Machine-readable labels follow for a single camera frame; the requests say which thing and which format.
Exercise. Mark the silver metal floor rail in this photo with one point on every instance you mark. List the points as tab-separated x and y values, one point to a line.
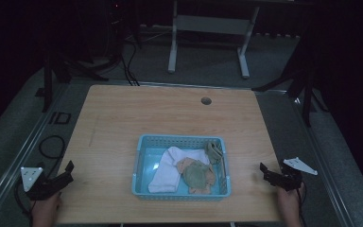
324	164
19	160

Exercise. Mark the person's right hand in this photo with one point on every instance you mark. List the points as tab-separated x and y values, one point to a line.
290	206

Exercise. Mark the light blue plastic basket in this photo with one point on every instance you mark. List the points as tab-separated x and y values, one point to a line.
145	170

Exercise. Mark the black tripod stand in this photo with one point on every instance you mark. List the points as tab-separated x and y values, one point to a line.
307	94
48	85

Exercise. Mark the person's left hand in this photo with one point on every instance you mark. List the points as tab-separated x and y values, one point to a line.
45	208

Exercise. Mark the green sock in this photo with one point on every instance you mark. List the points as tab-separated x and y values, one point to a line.
213	151
197	175

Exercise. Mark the white sock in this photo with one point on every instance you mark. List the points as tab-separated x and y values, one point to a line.
167	173

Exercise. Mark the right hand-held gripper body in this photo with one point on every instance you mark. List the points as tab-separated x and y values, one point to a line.
291	176

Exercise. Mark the white metal desk frame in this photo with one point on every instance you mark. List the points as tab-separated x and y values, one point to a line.
212	24

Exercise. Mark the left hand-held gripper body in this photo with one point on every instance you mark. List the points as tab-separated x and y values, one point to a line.
31	178

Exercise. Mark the tan and green cloth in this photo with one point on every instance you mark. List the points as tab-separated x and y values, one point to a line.
183	164

